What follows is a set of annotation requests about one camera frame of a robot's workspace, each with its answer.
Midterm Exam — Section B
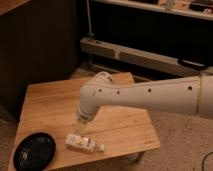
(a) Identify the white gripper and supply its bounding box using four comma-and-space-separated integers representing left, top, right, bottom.
75, 107, 94, 133

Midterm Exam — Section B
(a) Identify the long wooden beam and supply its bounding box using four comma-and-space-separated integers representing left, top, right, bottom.
80, 37, 213, 77

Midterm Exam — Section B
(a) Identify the wooden shelf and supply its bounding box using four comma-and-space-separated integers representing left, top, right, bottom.
92, 0, 213, 21

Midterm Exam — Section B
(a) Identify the clear plastic bottle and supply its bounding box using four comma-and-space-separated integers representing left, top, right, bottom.
65, 134, 105, 153

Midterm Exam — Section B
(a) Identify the wooden table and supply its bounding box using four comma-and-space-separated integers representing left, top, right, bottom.
7, 71, 162, 171

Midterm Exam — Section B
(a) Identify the black handle object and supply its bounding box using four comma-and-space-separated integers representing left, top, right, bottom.
177, 59, 210, 71

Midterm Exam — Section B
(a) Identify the black ceramic bowl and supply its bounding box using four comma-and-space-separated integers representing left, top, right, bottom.
13, 132, 56, 171

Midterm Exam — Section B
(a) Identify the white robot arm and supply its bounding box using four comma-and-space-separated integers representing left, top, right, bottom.
76, 72, 213, 133

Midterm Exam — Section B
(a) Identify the metal pole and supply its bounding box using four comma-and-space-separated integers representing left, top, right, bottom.
86, 0, 94, 41

